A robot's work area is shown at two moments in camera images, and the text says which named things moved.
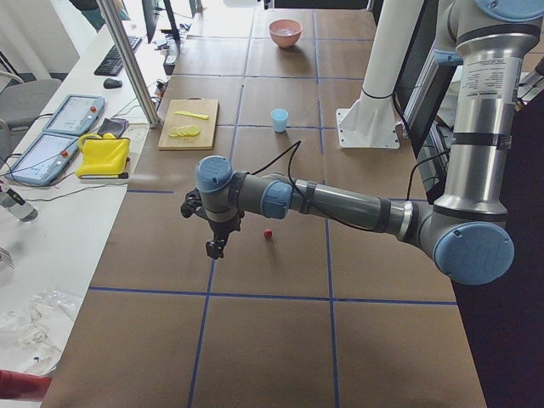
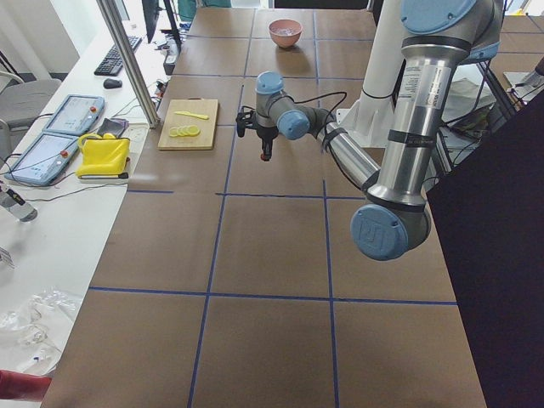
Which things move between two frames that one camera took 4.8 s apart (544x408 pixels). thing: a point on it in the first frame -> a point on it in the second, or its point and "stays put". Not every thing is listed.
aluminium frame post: (153, 118) stays put
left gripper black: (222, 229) -> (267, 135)
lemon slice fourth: (194, 129) stays put
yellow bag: (103, 157) stays put
